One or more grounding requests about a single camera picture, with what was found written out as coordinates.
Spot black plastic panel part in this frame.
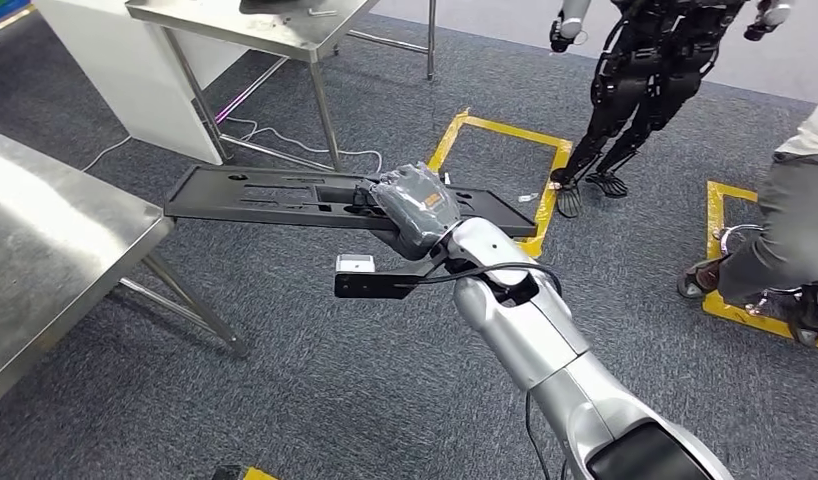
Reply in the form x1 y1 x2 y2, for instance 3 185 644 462
162 164 539 240

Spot stainless steel workbench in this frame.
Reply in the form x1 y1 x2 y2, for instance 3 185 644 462
0 127 251 413

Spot stainless steel table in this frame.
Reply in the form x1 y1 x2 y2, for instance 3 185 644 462
124 0 439 175

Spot black flat item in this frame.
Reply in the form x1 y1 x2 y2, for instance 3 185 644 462
238 0 318 16

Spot black humanoid robot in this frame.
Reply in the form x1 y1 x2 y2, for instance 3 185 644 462
548 0 796 221

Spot white cabinet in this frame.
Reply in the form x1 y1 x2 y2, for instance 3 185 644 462
31 0 253 168

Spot chrome stool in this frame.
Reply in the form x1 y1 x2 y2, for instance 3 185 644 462
712 223 818 319

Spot person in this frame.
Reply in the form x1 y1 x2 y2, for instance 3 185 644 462
676 84 818 350

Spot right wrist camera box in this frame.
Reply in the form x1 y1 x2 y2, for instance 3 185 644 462
334 254 450 301

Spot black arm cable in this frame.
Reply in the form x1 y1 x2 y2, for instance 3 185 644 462
395 260 565 480

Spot white floor cable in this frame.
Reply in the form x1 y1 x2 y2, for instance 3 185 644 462
80 115 385 175

